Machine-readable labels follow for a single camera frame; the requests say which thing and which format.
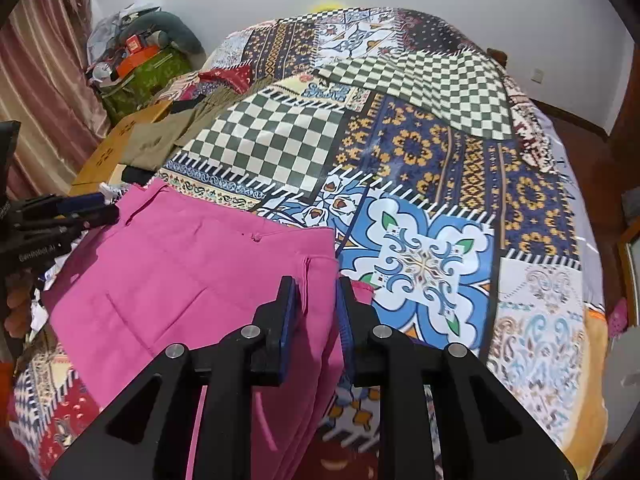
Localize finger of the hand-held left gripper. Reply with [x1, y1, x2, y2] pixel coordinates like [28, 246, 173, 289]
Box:
[15, 193, 107, 217]
[10, 204, 121, 241]

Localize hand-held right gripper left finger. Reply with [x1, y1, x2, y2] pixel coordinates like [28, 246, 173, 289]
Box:
[47, 276, 301, 480]

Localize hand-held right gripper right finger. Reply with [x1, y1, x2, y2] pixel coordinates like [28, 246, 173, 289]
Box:
[336, 276, 581, 480]

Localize pink pants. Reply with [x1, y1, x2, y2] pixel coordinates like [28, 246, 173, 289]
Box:
[42, 178, 376, 480]

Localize person's left hand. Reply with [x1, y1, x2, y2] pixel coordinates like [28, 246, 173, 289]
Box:
[4, 280, 38, 341]

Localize dark cloth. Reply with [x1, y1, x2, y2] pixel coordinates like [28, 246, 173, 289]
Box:
[122, 166, 156, 186]

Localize wooden folding lap table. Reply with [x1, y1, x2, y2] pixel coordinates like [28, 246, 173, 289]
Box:
[67, 100, 173, 196]

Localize olive green folded garment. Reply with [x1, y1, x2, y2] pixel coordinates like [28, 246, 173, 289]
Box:
[117, 87, 251, 171]

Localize striped pink curtain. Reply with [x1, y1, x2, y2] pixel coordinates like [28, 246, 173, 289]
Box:
[0, 0, 108, 201]

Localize green patterned bag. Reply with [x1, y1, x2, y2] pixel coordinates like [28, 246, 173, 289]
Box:
[100, 47, 193, 121]

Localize orange box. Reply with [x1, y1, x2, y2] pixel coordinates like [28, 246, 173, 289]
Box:
[120, 45, 161, 71]

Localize pile of pale clothes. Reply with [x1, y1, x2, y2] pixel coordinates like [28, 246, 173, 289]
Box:
[87, 4, 161, 66]

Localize patchwork printed blanket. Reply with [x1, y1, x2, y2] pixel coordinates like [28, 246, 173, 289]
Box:
[10, 7, 608, 480]

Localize grey plush pillow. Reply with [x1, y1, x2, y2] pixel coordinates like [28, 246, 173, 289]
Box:
[117, 10, 206, 56]

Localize pink fuzzy object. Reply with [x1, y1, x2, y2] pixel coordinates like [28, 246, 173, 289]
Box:
[607, 297, 628, 336]

